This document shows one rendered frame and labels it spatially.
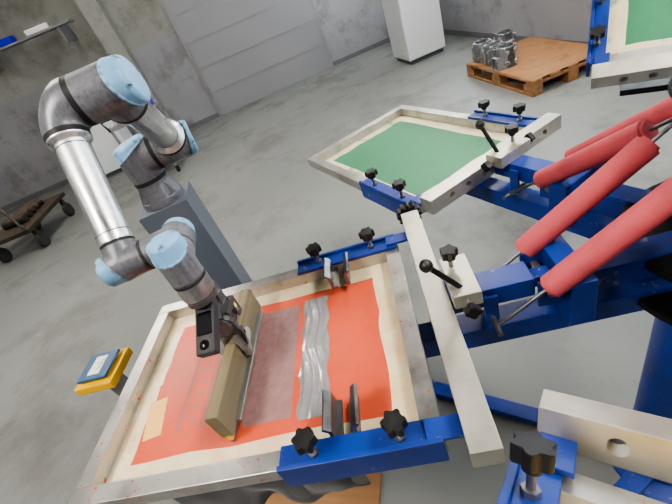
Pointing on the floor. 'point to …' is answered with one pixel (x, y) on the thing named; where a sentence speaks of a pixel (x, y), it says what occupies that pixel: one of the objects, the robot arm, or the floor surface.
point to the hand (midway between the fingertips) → (239, 356)
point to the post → (115, 380)
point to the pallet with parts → (525, 61)
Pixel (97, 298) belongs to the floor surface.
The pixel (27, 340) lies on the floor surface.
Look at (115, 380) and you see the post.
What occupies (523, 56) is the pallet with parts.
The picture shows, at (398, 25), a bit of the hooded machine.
